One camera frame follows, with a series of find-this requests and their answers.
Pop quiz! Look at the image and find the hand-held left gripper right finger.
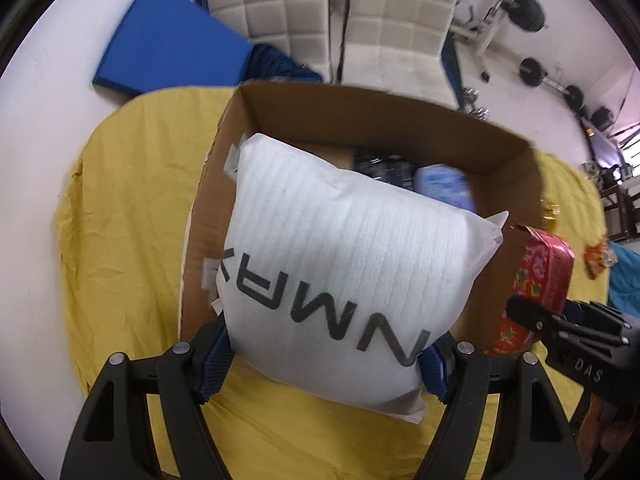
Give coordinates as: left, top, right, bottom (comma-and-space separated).
414, 336, 587, 480

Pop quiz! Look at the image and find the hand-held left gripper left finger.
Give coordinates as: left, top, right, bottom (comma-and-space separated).
60, 321, 236, 480

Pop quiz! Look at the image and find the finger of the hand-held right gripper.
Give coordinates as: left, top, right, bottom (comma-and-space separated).
505, 296, 568, 333

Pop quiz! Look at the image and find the red floral snack packet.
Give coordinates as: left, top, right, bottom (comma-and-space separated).
487, 224, 576, 357

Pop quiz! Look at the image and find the white padded package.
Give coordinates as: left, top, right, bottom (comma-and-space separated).
212, 133, 510, 425

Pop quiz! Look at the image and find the cardboard box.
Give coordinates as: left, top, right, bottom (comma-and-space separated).
177, 80, 546, 361

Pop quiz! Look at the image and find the teal cloth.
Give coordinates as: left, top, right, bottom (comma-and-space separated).
607, 243, 640, 319

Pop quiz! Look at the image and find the orange snack packet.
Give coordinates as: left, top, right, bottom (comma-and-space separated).
584, 238, 619, 279

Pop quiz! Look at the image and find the yellow bed sheet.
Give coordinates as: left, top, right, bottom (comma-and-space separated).
55, 85, 612, 480

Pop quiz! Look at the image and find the blue packet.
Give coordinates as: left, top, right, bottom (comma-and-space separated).
413, 163, 479, 214

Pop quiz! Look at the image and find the dark packet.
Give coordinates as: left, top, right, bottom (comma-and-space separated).
353, 147, 419, 192

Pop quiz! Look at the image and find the black weight plate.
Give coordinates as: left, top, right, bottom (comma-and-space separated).
590, 106, 616, 133

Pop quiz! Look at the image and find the barbell with black plates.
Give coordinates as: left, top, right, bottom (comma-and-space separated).
518, 58, 586, 111

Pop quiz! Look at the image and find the weight bench rack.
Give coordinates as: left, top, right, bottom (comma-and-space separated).
450, 0, 547, 81

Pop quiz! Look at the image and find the dark blue knit cloth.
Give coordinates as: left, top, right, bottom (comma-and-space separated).
244, 43, 324, 84

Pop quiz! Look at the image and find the white quilted chair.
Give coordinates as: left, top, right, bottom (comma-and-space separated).
342, 0, 462, 110
206, 0, 332, 80

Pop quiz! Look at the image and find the blue foam mat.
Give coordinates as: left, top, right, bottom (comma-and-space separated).
92, 0, 254, 99

